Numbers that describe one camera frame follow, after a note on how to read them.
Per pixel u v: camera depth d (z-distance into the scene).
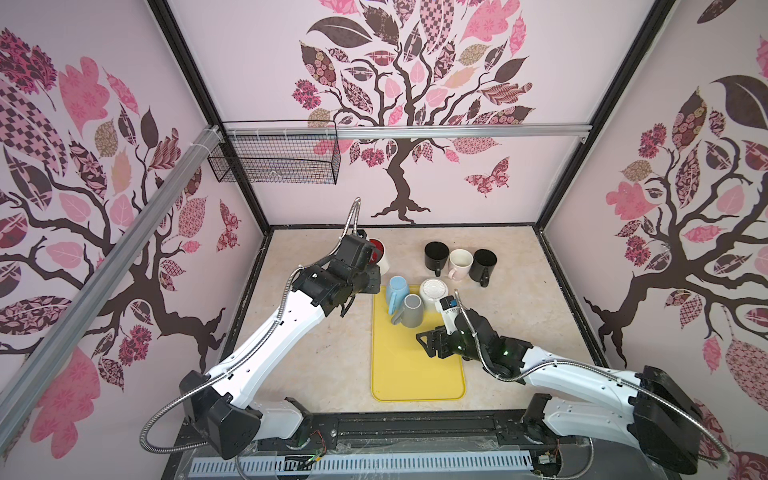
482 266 0.98
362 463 1.55
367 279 0.66
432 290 0.92
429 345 0.72
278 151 0.95
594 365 0.85
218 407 0.37
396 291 0.90
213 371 0.41
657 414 0.41
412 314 0.87
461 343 0.64
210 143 0.83
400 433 0.76
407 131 0.94
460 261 1.01
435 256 1.00
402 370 0.84
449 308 0.70
